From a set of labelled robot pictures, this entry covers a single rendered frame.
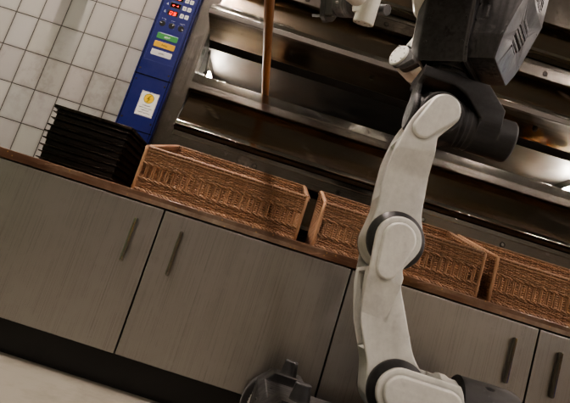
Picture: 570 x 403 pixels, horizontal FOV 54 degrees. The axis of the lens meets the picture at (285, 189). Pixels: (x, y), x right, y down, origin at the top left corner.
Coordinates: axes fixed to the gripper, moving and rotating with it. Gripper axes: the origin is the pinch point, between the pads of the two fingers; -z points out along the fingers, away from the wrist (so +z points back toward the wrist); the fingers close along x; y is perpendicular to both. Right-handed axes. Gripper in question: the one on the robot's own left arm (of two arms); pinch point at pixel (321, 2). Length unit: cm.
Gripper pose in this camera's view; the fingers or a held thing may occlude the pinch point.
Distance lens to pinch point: 199.8
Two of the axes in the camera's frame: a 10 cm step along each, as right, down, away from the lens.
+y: 8.1, -1.3, 5.8
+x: -0.6, 9.6, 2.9
